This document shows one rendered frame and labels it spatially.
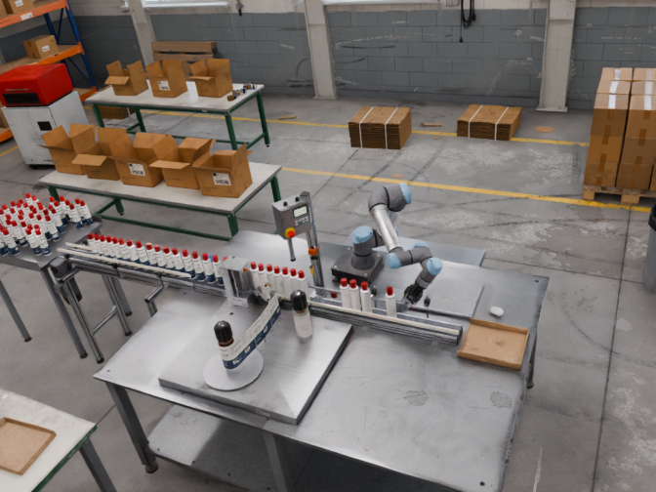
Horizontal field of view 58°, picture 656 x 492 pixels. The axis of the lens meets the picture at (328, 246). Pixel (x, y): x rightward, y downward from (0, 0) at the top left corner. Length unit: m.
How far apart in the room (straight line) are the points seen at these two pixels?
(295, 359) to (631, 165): 3.87
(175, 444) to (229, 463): 0.38
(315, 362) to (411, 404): 0.52
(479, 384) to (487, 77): 5.81
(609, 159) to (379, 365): 3.55
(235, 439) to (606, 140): 4.06
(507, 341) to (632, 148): 3.11
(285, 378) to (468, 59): 6.01
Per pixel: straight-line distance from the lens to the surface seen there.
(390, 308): 3.13
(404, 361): 3.04
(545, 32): 7.86
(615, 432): 3.97
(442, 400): 2.87
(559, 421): 3.95
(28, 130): 8.44
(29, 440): 3.33
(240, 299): 3.43
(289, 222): 3.14
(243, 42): 9.62
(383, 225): 2.98
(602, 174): 6.00
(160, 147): 5.26
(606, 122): 5.79
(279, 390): 2.92
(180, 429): 3.83
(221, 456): 3.61
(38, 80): 8.05
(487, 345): 3.13
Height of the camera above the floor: 2.97
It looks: 33 degrees down
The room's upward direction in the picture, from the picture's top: 8 degrees counter-clockwise
